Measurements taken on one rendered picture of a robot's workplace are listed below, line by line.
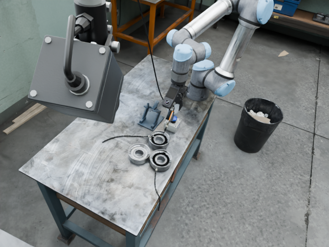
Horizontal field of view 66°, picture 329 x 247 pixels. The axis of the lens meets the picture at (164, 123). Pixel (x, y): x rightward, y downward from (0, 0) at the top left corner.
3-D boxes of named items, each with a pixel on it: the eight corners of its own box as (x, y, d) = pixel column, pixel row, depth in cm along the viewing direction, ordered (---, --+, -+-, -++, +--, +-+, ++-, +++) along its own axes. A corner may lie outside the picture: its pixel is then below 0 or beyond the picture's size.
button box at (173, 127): (175, 133, 136) (176, 127, 133) (163, 128, 138) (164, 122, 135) (181, 124, 142) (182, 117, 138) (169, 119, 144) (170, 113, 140)
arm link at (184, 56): (198, 48, 105) (183, 54, 101) (193, 71, 113) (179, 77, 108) (185, 40, 109) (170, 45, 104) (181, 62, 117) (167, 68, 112)
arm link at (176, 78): (184, 77, 109) (167, 70, 111) (182, 86, 112) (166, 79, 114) (191, 69, 114) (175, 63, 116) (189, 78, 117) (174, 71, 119)
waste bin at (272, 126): (261, 161, 232) (281, 129, 202) (225, 147, 240) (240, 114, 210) (267, 137, 255) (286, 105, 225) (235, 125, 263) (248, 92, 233)
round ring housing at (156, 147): (172, 140, 133) (173, 135, 130) (163, 154, 126) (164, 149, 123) (154, 132, 135) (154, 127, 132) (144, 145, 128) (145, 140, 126)
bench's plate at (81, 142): (136, 237, 98) (136, 235, 97) (19, 172, 113) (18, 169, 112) (223, 83, 178) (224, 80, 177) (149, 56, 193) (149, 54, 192)
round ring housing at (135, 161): (124, 160, 121) (124, 156, 118) (133, 145, 128) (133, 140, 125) (144, 168, 119) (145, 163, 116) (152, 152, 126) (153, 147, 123)
